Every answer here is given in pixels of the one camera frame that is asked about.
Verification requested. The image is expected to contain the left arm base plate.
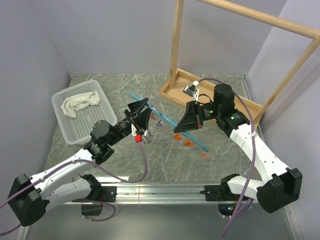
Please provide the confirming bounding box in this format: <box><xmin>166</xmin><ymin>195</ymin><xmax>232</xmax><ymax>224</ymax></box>
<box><xmin>92</xmin><ymin>186</ymin><xmax>117</xmax><ymax>203</ymax></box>

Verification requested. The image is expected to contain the orange clothespin right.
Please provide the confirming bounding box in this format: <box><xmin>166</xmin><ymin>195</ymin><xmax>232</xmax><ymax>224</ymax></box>
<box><xmin>184</xmin><ymin>139</ymin><xmax>195</xmax><ymax>147</ymax></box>

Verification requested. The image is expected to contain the white underwear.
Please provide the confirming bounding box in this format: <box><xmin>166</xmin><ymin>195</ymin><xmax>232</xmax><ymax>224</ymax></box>
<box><xmin>60</xmin><ymin>91</ymin><xmax>100</xmax><ymax>119</ymax></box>

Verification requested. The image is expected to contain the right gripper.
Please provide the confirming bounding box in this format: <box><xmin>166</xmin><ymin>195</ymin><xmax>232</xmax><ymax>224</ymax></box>
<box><xmin>174</xmin><ymin>100</ymin><xmax>222</xmax><ymax>134</ymax></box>

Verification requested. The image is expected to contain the orange clothespin left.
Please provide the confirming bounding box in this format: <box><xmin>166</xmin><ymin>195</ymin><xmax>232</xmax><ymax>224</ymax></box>
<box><xmin>173</xmin><ymin>133</ymin><xmax>183</xmax><ymax>141</ymax></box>

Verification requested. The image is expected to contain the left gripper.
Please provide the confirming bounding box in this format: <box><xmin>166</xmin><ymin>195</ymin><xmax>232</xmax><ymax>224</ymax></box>
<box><xmin>107</xmin><ymin>97</ymin><xmax>154</xmax><ymax>147</ymax></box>

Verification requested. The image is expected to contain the pink clothespin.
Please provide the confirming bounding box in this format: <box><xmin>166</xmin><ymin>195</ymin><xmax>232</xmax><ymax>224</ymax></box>
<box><xmin>150</xmin><ymin>113</ymin><xmax>158</xmax><ymax>120</ymax></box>
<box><xmin>200</xmin><ymin>153</ymin><xmax>211</xmax><ymax>159</ymax></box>

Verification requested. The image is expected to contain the pink clothespin rightmost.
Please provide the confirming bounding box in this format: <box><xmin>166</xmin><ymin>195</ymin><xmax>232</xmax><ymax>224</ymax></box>
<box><xmin>200</xmin><ymin>153</ymin><xmax>211</xmax><ymax>159</ymax></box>

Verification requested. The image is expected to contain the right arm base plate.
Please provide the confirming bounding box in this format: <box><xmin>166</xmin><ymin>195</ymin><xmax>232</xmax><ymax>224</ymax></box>
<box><xmin>199</xmin><ymin>185</ymin><xmax>240</xmax><ymax>202</ymax></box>

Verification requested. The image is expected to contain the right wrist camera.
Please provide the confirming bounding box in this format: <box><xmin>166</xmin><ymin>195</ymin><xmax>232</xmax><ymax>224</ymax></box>
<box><xmin>183</xmin><ymin>81</ymin><xmax>200</xmax><ymax>102</ymax></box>

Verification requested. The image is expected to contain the orange clothespin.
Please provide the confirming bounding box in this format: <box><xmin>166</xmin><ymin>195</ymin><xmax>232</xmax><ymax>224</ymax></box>
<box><xmin>173</xmin><ymin>133</ymin><xmax>183</xmax><ymax>141</ymax></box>
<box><xmin>184</xmin><ymin>139</ymin><xmax>195</xmax><ymax>147</ymax></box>

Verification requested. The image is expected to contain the blue wire hanger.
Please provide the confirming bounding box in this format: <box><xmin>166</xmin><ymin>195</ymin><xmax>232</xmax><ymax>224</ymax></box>
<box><xmin>145</xmin><ymin>103</ymin><xmax>209</xmax><ymax>153</ymax></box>

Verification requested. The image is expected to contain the pink clothespin leftmost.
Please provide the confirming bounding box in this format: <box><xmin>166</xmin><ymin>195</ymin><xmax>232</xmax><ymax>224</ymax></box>
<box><xmin>150</xmin><ymin>113</ymin><xmax>158</xmax><ymax>120</ymax></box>

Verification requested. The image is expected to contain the white plastic basket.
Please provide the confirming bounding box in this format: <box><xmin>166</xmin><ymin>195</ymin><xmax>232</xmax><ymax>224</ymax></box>
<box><xmin>51</xmin><ymin>79</ymin><xmax>118</xmax><ymax>145</ymax></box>

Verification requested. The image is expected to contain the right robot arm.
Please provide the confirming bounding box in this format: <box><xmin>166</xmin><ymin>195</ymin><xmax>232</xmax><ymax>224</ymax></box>
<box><xmin>173</xmin><ymin>81</ymin><xmax>303</xmax><ymax>213</ymax></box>

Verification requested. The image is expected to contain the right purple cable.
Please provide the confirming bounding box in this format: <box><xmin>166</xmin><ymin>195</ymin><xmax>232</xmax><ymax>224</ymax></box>
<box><xmin>197</xmin><ymin>77</ymin><xmax>258</xmax><ymax>238</ymax></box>

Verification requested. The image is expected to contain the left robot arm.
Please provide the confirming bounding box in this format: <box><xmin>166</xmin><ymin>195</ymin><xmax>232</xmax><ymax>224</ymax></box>
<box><xmin>6</xmin><ymin>97</ymin><xmax>152</xmax><ymax>227</ymax></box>

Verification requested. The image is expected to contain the wooden rack with tray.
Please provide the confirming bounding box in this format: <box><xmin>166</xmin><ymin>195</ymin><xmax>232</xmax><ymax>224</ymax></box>
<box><xmin>157</xmin><ymin>0</ymin><xmax>320</xmax><ymax>143</ymax></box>

